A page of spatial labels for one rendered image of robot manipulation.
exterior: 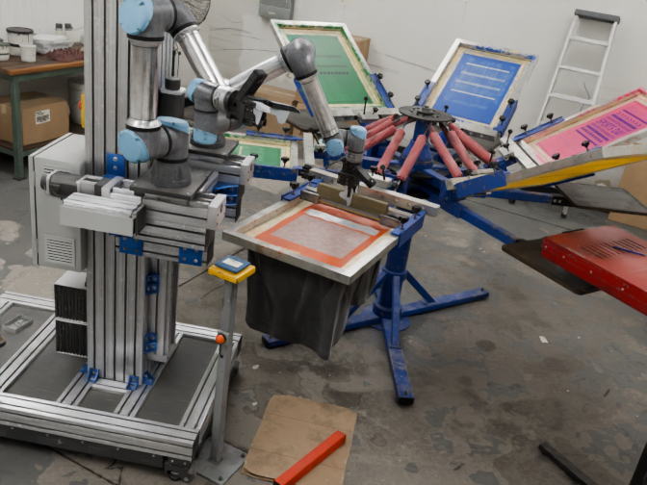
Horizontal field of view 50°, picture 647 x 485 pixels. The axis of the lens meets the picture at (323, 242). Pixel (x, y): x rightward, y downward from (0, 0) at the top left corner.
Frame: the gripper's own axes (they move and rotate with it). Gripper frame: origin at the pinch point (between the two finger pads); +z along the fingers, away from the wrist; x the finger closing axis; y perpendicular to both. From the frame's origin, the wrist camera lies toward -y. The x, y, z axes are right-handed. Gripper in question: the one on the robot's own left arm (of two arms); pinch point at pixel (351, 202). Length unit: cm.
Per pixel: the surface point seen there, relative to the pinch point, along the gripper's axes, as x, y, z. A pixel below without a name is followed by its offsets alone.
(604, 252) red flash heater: -11, -110, -8
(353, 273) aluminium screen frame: 57, -29, 4
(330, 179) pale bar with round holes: -21.1, 21.7, 0.1
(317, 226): 21.0, 5.7, 7.0
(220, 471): 82, 6, 102
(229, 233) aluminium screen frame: 60, 26, 4
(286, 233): 37.0, 12.1, 7.0
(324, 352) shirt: 52, -20, 46
